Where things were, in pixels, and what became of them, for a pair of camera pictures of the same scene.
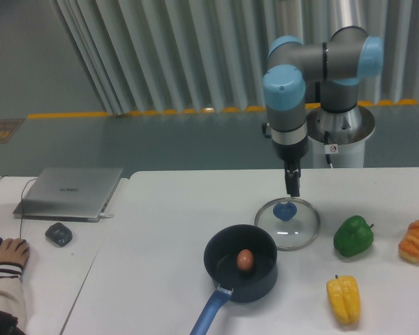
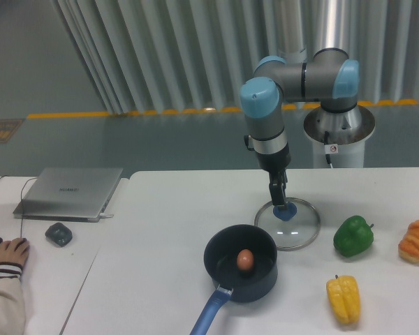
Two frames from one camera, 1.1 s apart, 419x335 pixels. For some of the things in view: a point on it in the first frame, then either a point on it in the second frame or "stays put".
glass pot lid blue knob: (293, 223) stays put
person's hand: (15, 250) stays put
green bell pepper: (353, 236) stays put
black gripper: (292, 153) -> (274, 162)
